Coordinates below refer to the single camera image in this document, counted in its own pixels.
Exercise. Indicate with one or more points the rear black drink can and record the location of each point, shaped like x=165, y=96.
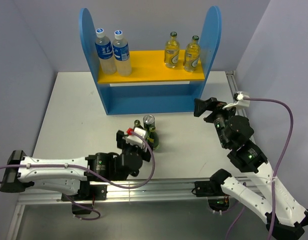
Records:
x=148, y=121

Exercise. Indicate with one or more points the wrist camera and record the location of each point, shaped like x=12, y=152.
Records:
x=240, y=101
x=135, y=137

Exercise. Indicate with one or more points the blue and yellow shelf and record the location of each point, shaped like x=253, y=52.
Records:
x=152, y=87

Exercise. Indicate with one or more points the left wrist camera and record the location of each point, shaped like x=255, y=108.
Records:
x=135, y=137

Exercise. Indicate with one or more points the green glass bottle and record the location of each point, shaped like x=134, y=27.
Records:
x=153, y=138
x=137, y=124

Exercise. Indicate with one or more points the aluminium front rail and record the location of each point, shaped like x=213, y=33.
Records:
x=155, y=190

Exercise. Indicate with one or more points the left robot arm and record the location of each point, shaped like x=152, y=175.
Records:
x=73, y=176

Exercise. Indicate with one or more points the blue-label water bottle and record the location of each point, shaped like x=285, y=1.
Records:
x=105, y=52
x=121, y=54

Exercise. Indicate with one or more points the left blue-label water bottle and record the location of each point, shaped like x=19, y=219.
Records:
x=105, y=52

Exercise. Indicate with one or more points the left green glass bottle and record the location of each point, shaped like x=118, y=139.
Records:
x=137, y=124

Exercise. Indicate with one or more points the right blue-label water bottle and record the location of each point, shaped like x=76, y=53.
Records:
x=121, y=54

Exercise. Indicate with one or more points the clear soda bottle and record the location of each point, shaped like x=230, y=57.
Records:
x=172, y=49
x=192, y=54

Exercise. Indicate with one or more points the right green glass bottle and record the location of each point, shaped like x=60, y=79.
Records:
x=153, y=138

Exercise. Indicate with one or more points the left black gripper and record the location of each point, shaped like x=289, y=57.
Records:
x=121, y=143

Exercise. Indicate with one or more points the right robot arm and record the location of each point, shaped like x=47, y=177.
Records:
x=283, y=216

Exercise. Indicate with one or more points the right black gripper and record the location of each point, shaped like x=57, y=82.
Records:
x=200, y=105

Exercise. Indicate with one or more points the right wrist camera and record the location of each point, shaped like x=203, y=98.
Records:
x=240, y=101

